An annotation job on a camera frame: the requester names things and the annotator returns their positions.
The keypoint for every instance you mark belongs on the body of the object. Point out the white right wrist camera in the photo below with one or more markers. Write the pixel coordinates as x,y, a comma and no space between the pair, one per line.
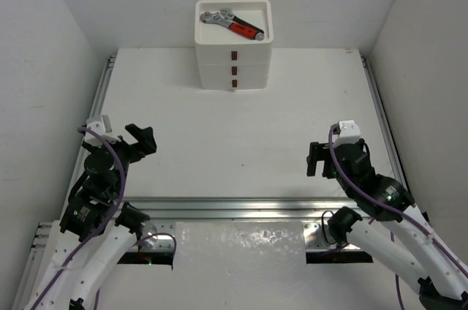
345,132

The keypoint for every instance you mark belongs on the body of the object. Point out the white drawer cabinet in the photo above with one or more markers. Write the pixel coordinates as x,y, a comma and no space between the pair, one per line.
227,61

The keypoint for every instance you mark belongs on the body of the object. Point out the black handled adjustable wrench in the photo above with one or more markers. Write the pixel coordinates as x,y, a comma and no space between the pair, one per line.
229,14

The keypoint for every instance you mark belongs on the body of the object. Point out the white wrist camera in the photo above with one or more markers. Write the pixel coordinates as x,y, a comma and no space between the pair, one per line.
100,125
345,132

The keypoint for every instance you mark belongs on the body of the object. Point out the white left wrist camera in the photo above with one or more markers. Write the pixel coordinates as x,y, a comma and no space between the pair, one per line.
100,125

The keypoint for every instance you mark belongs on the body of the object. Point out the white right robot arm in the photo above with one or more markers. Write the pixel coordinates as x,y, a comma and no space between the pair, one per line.
389,226

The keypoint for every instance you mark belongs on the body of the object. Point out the aluminium frame rails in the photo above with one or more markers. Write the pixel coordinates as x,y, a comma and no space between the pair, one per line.
335,64

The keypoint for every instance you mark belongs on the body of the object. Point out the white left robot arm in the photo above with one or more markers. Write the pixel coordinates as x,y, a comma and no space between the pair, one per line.
97,227

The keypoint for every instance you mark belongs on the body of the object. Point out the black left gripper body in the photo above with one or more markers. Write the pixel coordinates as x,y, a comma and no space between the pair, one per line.
129,150

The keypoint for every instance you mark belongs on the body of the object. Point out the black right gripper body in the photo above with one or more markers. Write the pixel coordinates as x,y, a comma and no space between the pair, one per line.
359,142

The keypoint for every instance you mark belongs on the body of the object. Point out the white front cover board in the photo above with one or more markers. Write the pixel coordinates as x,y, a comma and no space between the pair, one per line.
246,266

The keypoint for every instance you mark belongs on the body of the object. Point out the red handled adjustable wrench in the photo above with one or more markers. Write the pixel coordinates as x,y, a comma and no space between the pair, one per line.
217,19

